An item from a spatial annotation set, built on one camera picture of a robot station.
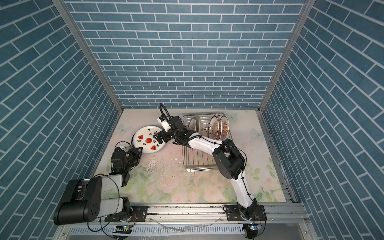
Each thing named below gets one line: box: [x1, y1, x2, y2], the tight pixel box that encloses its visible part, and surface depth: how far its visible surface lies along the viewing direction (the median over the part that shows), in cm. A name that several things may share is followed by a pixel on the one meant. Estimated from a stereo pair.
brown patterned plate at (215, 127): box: [208, 112, 223, 141], surface depth 100 cm
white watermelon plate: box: [131, 126, 166, 154], surface depth 95 cm
